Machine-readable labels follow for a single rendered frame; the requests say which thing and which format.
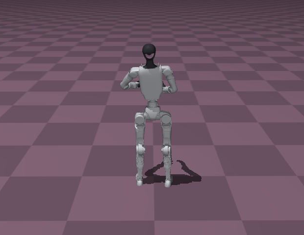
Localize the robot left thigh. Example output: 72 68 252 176
135 110 146 155

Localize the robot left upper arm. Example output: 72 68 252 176
120 67 139 90

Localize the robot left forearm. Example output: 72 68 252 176
128 82 140 89

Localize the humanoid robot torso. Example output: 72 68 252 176
138 63 163 120

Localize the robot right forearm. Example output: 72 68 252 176
163 86 170 94

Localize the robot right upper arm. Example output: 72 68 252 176
161 66 177 94

